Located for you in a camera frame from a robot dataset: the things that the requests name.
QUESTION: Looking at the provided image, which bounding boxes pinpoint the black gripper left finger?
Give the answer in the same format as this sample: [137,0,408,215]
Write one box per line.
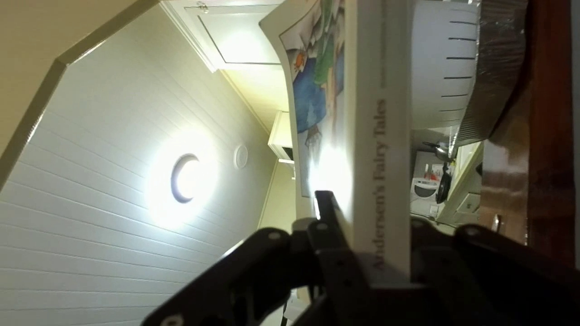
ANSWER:
[142,189,370,326]

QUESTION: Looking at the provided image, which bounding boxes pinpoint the white panel door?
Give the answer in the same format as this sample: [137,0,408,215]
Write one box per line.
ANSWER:
[162,0,292,75]

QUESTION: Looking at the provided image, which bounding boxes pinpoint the white smoke detector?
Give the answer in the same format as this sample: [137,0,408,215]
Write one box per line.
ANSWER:
[233,142,251,171]

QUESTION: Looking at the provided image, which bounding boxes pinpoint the dark wooden counter top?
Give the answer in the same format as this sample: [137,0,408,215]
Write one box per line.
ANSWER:
[477,0,577,269]

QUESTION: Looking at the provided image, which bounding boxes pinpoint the fairy tales paperback book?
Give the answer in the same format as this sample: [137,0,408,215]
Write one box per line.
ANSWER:
[260,0,416,287]

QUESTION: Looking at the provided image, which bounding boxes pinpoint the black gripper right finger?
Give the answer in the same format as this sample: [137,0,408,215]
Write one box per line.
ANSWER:
[410,220,580,326]

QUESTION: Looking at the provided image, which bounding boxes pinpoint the round ceiling lamp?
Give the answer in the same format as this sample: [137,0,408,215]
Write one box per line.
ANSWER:
[171,153,202,205]

